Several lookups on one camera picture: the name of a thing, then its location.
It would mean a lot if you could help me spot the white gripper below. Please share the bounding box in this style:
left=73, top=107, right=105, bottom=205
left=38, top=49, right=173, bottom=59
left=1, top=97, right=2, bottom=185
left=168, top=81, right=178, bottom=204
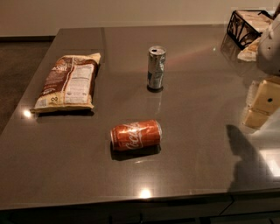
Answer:
left=244, top=14, right=280, bottom=130

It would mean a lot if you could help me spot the orange coke can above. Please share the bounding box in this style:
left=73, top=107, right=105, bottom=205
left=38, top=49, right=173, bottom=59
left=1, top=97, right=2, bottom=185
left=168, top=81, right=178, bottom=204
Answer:
left=110, top=120, right=162, bottom=151

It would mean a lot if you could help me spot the silver upright soda can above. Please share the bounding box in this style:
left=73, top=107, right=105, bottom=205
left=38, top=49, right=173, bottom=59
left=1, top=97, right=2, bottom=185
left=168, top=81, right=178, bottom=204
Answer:
left=147, top=45, right=166, bottom=92

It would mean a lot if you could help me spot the brown white chip bag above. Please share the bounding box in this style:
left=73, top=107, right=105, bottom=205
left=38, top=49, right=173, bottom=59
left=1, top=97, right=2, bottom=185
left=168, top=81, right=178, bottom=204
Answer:
left=31, top=53, right=101, bottom=113

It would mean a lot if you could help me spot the black wire napkin basket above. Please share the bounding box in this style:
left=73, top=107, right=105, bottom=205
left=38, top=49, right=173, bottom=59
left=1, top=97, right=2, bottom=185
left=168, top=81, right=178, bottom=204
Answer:
left=227, top=10, right=273, bottom=50

